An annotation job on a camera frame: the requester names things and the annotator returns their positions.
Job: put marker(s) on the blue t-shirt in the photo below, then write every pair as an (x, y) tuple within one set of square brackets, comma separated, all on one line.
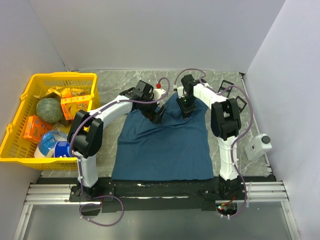
[(175, 149)]

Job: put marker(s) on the aluminium frame rail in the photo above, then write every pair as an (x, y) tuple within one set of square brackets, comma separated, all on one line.
[(56, 191)]

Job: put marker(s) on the green melon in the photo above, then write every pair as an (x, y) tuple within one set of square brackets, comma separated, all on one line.
[(49, 110)]

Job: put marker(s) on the orange cracker box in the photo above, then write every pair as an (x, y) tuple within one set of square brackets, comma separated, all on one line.
[(71, 105)]

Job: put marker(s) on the yellow snack bag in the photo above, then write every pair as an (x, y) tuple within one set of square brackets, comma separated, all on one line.
[(62, 92)]

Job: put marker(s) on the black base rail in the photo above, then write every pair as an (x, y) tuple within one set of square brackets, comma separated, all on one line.
[(158, 195)]

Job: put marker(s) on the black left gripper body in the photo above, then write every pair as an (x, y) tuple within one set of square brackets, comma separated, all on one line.
[(148, 110)]

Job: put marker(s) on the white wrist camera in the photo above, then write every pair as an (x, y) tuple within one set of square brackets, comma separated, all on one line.
[(158, 94), (180, 91)]

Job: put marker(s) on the yellow plastic basket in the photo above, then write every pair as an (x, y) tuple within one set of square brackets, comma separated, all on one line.
[(15, 148)]

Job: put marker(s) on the black frame near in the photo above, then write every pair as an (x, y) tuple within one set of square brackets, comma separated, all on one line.
[(241, 103)]

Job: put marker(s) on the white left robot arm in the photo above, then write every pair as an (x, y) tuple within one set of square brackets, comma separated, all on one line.
[(86, 133)]

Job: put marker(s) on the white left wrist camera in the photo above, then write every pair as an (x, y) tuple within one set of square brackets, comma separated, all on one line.
[(158, 94)]

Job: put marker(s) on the orange snack box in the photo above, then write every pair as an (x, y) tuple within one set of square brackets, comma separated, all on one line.
[(35, 129)]

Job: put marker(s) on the white blue bottle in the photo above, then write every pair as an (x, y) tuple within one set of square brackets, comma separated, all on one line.
[(45, 148)]

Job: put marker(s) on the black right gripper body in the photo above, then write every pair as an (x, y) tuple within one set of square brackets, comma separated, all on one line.
[(187, 103)]

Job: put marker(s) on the white webcam device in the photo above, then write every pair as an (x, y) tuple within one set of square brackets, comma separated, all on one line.
[(258, 146)]

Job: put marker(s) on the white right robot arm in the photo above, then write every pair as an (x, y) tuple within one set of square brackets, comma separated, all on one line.
[(225, 124)]

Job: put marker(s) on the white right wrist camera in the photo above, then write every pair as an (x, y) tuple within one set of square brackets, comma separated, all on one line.
[(180, 91)]

